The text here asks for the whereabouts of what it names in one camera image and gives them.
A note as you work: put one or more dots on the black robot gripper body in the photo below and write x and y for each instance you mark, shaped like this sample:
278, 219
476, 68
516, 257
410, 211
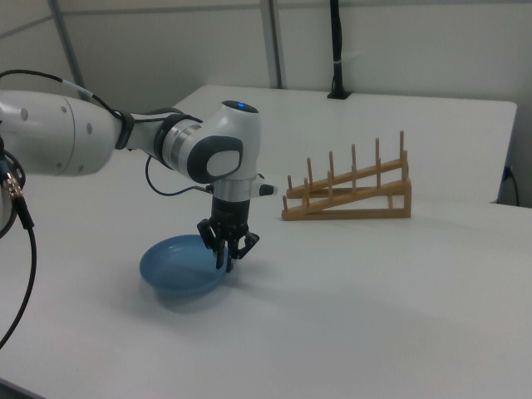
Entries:
230, 212

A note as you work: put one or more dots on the black pole with clamp base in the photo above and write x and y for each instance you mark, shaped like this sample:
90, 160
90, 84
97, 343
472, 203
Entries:
337, 41

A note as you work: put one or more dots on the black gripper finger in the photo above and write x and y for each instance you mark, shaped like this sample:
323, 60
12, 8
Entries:
243, 247
209, 236

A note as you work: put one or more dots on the wooden plate rack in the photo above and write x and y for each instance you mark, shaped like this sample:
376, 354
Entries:
353, 208

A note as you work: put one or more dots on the blue plate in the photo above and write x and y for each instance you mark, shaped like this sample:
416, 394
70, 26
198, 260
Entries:
178, 270

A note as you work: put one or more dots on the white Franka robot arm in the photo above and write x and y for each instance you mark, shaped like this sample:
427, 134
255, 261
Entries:
83, 137

